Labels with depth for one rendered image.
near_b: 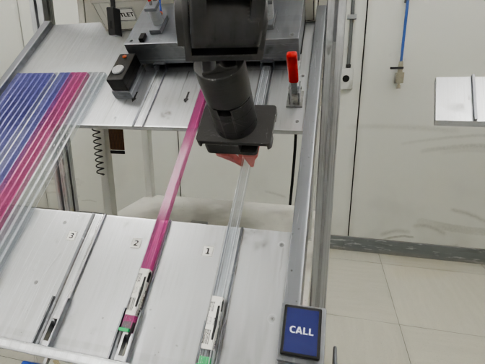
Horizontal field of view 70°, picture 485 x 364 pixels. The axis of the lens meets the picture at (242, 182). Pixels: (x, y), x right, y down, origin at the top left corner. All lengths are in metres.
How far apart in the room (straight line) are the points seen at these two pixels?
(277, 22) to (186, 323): 0.53
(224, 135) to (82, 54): 0.54
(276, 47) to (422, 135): 1.75
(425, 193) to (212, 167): 1.38
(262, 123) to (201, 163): 2.01
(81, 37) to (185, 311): 0.72
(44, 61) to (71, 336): 0.64
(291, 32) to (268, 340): 0.50
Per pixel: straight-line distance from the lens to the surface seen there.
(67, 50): 0.96
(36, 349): 0.53
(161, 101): 0.69
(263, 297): 0.46
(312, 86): 0.63
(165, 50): 0.73
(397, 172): 2.35
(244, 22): 0.34
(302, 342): 0.40
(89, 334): 0.52
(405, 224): 2.45
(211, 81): 0.38
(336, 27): 0.82
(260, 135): 0.45
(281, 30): 0.68
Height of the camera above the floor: 1.04
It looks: 15 degrees down
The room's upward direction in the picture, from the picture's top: straight up
